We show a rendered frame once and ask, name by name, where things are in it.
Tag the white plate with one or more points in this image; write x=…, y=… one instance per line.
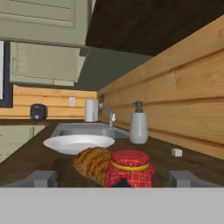
x=76, y=143

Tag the steel tap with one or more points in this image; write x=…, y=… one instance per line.
x=109, y=113

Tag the large olive wall cupboard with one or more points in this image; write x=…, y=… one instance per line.
x=40, y=20

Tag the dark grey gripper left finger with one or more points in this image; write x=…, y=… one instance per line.
x=42, y=178

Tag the dark wall socket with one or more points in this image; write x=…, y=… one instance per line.
x=102, y=98

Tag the jam jar with red cloth lid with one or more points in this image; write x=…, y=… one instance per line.
x=131, y=167

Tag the black microwave oven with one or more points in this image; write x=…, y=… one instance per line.
x=5, y=74

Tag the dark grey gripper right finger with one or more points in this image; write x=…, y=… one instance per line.
x=181, y=178

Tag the white wall socket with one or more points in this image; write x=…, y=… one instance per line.
x=72, y=101

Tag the brown croissant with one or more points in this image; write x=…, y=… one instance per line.
x=92, y=163

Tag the grey soap dispenser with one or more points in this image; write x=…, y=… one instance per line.
x=138, y=128

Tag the black toaster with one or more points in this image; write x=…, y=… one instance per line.
x=38, y=111

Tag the steel sink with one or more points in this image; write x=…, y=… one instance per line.
x=87, y=129

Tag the olive base cupboards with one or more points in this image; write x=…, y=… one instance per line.
x=14, y=140

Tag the small white cube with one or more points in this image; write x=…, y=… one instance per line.
x=176, y=152

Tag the white paper towel roll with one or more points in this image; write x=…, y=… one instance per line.
x=91, y=110

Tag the small olive wall cupboard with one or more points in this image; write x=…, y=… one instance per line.
x=43, y=62

